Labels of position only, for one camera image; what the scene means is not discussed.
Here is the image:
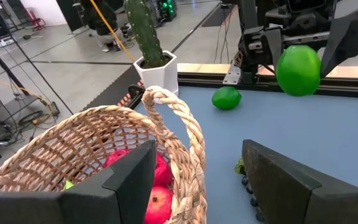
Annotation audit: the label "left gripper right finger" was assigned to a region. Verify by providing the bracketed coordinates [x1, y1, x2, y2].
[242, 139, 358, 224]

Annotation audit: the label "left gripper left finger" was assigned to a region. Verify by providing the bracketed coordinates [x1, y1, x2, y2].
[0, 139, 157, 224]

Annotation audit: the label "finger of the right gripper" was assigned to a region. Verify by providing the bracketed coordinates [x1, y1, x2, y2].
[319, 6, 358, 78]
[260, 26, 285, 75]

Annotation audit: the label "small green lime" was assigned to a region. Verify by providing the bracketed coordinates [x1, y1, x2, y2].
[275, 44, 322, 97]

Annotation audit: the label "small dark red fruit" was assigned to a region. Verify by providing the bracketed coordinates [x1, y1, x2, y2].
[144, 185, 174, 224]

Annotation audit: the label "red lobed round fruit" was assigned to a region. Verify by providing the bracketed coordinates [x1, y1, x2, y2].
[103, 148, 174, 187]

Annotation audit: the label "dark purple grape bunch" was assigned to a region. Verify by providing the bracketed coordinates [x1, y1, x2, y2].
[234, 156, 266, 223]

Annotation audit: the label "woven wicker basket with handles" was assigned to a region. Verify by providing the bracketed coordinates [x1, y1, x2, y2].
[0, 85, 208, 224]

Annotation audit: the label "wooden table side board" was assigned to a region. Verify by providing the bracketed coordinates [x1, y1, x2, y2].
[177, 63, 358, 80]

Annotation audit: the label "black floor mat striped edges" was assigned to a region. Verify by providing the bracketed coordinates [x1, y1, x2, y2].
[81, 63, 143, 112]

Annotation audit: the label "black computer green lights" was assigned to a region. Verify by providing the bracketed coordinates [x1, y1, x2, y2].
[156, 0, 178, 22]

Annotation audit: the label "green cactus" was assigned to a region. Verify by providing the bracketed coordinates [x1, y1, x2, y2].
[123, 0, 168, 68]

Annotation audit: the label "person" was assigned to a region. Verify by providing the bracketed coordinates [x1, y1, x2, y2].
[80, 0, 127, 53]

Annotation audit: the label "black tripod stand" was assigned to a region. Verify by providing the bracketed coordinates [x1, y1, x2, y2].
[0, 29, 75, 116]

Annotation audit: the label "silver metal bracket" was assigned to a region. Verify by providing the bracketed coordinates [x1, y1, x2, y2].
[222, 63, 242, 85]

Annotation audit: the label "black table corner bracket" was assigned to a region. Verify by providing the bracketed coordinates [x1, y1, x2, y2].
[127, 83, 146, 110]

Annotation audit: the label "yellow hanging power cable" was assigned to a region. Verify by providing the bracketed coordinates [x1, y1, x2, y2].
[88, 0, 135, 63]

